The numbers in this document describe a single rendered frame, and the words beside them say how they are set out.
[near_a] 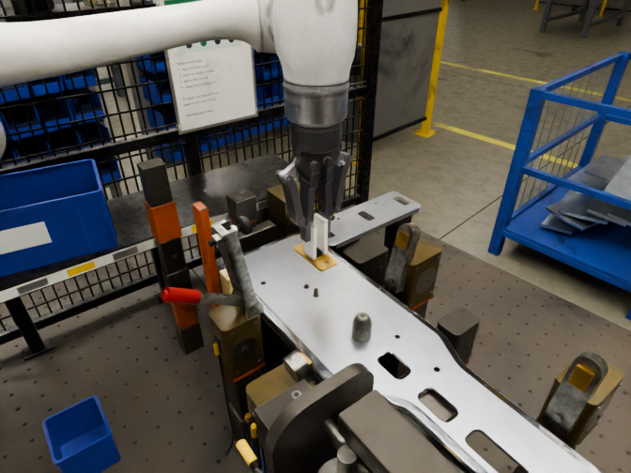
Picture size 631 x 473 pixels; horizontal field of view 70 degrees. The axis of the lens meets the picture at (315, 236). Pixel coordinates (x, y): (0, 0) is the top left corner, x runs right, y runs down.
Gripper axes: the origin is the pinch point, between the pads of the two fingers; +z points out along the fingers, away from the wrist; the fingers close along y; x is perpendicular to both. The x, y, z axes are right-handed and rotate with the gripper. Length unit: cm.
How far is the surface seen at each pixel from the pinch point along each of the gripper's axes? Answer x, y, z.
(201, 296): 0.6, 21.3, 1.6
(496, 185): -107, -249, 112
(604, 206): -22, -206, 76
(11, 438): -29, 56, 44
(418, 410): 28.1, 3.0, 13.1
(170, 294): 0.9, 25.6, -1.1
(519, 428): 38.2, -6.3, 13.4
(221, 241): 0.8, 17.2, -6.5
